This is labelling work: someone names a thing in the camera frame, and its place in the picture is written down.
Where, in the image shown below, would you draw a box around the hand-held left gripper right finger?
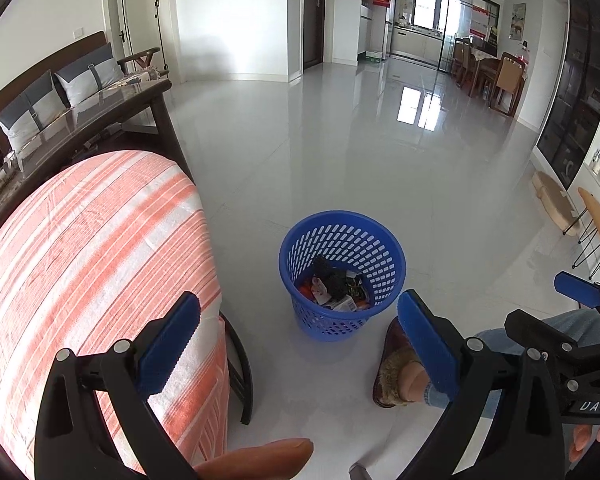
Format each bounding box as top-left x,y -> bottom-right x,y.
396,289 -> 566,480

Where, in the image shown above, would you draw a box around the dark display cabinet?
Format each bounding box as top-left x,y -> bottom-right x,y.
536,0 -> 600,191

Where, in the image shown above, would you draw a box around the patterned sofa seat cover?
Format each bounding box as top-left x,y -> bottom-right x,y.
122,70 -> 173,86

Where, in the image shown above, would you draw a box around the grey strapped cushion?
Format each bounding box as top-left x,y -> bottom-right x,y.
0,70 -> 71,153
55,42 -> 126,106

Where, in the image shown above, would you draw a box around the wooden dining table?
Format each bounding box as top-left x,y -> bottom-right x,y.
467,45 -> 501,96

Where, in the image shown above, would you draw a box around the wooden stool metal legs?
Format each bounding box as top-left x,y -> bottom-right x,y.
572,187 -> 600,276

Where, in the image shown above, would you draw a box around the wooden dining chair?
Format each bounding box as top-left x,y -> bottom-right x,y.
490,51 -> 530,117
452,37 -> 473,86

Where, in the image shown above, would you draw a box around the white door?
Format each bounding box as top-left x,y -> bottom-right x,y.
115,0 -> 133,61

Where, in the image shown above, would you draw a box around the dark wooden sofa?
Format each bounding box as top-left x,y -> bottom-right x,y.
0,30 -> 173,161

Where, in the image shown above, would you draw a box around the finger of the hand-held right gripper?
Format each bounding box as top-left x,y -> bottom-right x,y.
554,271 -> 600,311
504,309 -> 600,396

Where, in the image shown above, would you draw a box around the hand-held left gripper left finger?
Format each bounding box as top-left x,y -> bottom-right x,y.
34,290 -> 202,480

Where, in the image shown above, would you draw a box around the person's leg in jeans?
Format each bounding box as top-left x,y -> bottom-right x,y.
422,307 -> 600,416

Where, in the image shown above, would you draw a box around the dark wooden door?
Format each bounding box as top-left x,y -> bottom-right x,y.
302,0 -> 327,70

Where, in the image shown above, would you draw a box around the dark wooden coffee table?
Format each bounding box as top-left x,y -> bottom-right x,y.
0,80 -> 196,256

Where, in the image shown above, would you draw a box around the kitchen window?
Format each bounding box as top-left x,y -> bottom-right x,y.
412,0 -> 438,28

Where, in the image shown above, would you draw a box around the person's left hand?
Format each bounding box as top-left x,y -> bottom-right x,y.
192,437 -> 314,480

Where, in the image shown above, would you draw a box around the black table frame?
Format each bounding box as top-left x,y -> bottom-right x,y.
219,310 -> 255,426

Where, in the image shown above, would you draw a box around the framed wall picture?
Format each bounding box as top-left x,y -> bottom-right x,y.
511,2 -> 527,41

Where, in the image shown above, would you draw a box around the brown furry slipper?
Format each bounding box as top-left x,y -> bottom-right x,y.
372,317 -> 431,409

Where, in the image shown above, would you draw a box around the blue plastic wastebasket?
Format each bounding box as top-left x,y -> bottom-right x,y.
278,211 -> 407,342

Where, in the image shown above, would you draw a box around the person's right hand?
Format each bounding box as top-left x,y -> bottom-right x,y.
567,422 -> 600,466

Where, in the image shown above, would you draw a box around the round table striped cloth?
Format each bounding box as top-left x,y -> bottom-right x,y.
0,150 -> 228,480

